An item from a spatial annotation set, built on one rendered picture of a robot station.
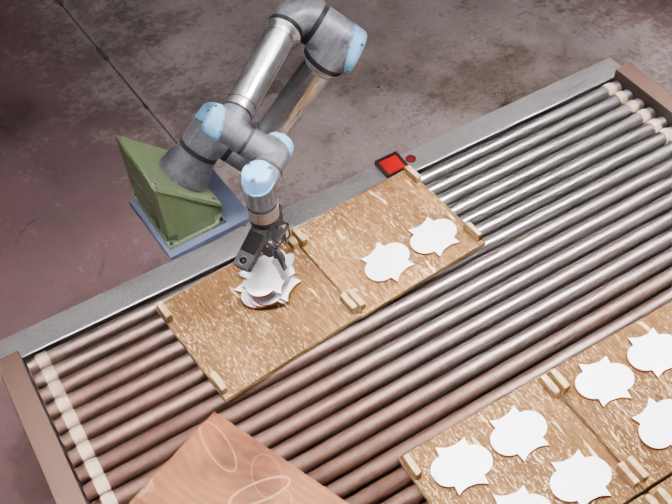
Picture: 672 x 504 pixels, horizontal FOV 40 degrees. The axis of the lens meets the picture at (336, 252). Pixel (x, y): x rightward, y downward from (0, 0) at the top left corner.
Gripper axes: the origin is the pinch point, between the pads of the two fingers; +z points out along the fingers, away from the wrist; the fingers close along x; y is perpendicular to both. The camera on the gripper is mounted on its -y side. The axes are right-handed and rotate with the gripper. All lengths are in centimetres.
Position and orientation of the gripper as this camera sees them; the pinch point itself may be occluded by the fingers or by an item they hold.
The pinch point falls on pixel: (267, 273)
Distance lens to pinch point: 235.3
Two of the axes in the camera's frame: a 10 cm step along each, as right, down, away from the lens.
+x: -8.7, -3.6, 3.4
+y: 5.0, -6.8, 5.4
